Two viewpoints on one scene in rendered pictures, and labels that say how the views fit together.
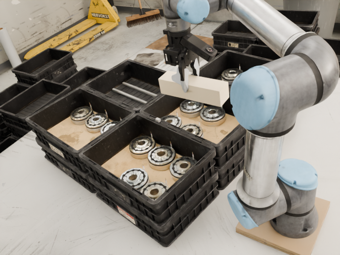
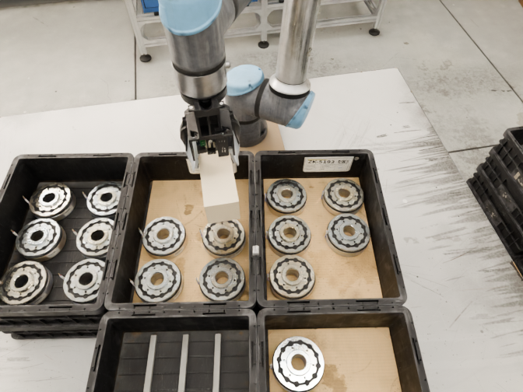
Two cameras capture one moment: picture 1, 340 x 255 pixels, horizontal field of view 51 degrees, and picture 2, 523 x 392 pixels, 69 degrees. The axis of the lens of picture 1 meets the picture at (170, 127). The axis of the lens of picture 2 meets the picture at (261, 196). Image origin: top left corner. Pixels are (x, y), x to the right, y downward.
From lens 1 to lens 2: 1.38 m
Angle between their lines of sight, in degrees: 81
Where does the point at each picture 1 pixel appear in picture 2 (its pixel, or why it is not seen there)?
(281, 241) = (273, 127)
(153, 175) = (317, 229)
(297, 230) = not seen: hidden behind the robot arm
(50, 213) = (451, 366)
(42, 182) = not seen: outside the picture
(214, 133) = (197, 218)
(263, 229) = (273, 141)
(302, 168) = (238, 72)
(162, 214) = (356, 170)
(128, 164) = (328, 276)
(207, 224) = not seen: hidden behind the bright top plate
